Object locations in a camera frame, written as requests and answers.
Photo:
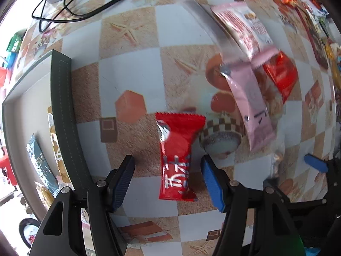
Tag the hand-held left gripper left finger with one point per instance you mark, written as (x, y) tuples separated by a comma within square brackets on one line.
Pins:
[(121, 185)]

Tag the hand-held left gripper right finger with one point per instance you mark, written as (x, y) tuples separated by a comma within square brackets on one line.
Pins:
[(213, 185)]

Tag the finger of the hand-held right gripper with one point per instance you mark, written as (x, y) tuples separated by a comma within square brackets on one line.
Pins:
[(315, 162), (306, 206)]

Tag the red snack packet white print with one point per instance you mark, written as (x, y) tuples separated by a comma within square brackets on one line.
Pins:
[(177, 160)]

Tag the pink snack bar packet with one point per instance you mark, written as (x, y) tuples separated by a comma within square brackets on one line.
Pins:
[(251, 112)]

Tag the grey box with green rim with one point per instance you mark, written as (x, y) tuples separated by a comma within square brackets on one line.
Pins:
[(66, 117)]

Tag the small shiny red snack packet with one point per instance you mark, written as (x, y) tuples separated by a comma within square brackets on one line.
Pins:
[(282, 77)]

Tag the large pink snack packet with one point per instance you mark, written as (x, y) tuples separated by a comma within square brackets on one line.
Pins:
[(241, 29)]

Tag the pile of assorted snacks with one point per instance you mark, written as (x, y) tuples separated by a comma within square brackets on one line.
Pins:
[(329, 40)]

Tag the blue plastic bag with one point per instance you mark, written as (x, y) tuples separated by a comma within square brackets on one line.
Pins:
[(313, 252)]

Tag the gold snack packet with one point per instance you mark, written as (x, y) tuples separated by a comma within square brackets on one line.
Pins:
[(57, 154)]

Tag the yellow snack packet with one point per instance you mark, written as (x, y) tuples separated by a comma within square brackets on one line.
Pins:
[(45, 196)]

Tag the teal snack packet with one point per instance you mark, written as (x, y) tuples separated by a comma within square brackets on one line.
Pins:
[(40, 160)]

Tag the red plastic stool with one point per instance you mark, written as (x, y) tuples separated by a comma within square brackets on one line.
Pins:
[(6, 166)]

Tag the dark red tray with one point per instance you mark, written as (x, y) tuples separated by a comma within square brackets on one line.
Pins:
[(313, 40)]

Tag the green object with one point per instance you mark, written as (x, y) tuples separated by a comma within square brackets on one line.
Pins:
[(16, 41)]

